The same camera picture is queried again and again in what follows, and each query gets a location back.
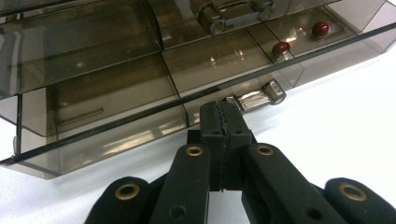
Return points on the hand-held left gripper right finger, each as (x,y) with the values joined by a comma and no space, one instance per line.
(236,140)

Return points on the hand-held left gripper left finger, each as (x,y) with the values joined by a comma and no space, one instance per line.
(214,140)

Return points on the small dark red bead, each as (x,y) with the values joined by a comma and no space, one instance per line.
(281,48)
(320,28)

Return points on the smoky transparent drawer organizer case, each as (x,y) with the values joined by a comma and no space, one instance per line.
(8,109)

